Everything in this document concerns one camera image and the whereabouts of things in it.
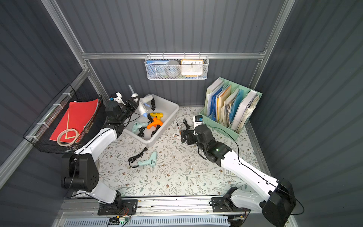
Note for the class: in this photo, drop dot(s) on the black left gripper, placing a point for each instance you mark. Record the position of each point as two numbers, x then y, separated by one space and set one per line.
131 105

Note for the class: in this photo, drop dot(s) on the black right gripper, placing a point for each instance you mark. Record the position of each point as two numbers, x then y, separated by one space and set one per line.
187 136

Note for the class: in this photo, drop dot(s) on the white blue-tip glue gun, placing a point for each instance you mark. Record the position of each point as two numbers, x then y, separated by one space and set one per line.
143 103

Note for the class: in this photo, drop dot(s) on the mint glue gun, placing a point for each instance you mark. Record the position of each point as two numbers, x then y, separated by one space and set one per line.
138 129
150 162

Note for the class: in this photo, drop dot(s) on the yellow glue gun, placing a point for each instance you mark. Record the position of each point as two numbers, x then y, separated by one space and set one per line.
151 116

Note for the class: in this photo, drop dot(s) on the orange glue gun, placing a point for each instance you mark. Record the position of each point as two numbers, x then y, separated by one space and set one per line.
155 123

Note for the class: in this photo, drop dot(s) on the translucent white storage box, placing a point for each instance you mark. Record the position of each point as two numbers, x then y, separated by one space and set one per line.
169 110

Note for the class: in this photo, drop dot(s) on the small white orange-tip glue gun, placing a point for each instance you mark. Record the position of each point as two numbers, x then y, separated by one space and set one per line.
183 125

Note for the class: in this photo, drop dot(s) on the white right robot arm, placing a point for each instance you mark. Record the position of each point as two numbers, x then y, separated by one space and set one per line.
275 199

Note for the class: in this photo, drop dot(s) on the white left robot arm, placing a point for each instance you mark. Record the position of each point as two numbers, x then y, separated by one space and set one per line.
79 171

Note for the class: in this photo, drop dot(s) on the blue box in basket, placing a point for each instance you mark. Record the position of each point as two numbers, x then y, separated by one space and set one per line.
156 68

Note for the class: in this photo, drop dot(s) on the blue folder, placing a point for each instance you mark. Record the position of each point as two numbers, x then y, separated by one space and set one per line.
212 107

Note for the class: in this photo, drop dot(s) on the green plastic file organizer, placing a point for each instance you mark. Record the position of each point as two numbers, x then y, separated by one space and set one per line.
223 103

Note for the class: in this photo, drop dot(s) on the red folder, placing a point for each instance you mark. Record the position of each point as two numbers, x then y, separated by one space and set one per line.
77 116

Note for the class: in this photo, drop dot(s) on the white calculator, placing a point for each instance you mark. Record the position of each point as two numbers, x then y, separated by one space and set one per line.
228 173

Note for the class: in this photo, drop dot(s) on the teal perforated folder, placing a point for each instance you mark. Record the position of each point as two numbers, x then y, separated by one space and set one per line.
234 105

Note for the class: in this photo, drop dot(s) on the grey tape roll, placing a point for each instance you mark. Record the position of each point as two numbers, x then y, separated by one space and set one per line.
172 69

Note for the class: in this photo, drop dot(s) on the floral table mat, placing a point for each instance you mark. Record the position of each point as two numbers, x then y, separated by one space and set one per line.
179 169

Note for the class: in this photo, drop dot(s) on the yellow alarm clock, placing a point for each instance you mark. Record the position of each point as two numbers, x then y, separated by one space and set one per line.
191 68

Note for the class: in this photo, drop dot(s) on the white thick binder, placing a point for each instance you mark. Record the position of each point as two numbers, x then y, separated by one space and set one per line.
241 112

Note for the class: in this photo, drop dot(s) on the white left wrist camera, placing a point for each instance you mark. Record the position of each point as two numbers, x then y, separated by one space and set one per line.
118 98

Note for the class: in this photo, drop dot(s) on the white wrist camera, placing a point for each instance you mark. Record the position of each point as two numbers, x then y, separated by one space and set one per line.
197 120
118 98

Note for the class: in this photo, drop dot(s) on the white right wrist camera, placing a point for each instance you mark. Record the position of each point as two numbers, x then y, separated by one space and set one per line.
197 120

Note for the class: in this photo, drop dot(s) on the white wire wall basket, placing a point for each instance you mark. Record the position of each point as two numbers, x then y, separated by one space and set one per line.
178 58

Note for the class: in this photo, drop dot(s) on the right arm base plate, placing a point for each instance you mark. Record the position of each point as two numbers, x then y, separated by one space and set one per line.
220 204

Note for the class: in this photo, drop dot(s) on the black wire side basket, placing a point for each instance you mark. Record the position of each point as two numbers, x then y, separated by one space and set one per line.
40 134

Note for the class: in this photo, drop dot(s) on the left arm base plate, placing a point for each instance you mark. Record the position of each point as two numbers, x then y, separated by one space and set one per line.
119 207

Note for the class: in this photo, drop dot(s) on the aluminium front rail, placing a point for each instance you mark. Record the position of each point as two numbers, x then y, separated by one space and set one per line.
180 211

